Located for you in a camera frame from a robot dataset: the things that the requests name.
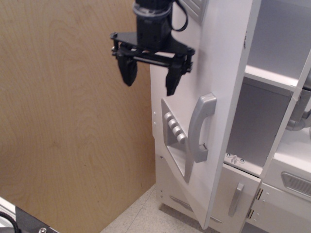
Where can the light plywood panel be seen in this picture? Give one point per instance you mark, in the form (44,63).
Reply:
(76,147)

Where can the brass hinge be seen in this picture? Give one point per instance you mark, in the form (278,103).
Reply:
(250,213)
(259,193)

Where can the lower brass hinge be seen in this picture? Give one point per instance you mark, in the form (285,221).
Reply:
(250,213)

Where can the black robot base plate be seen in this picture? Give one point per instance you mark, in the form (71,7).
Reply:
(15,220)

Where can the silver oven vent plate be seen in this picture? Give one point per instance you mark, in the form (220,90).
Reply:
(296,183)

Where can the silver lower door handle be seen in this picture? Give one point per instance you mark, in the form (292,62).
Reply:
(235,199)

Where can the silver ice dispenser panel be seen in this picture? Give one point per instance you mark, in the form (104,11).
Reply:
(176,142)

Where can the grey toy sink faucet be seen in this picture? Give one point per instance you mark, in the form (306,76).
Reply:
(301,118)

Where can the white fridge door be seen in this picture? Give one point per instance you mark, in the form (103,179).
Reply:
(222,44)
(230,177)

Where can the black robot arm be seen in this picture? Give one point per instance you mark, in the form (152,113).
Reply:
(153,9)

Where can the silver door handle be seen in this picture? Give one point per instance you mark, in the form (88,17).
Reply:
(205,107)
(235,199)

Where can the silver upper door handle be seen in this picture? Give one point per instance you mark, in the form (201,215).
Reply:
(205,107)

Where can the upper brass hinge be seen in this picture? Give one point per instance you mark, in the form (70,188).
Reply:
(259,193)

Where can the white magnetic door latch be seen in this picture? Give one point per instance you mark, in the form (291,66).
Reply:
(233,159)

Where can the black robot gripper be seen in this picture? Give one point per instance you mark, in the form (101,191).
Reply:
(152,43)

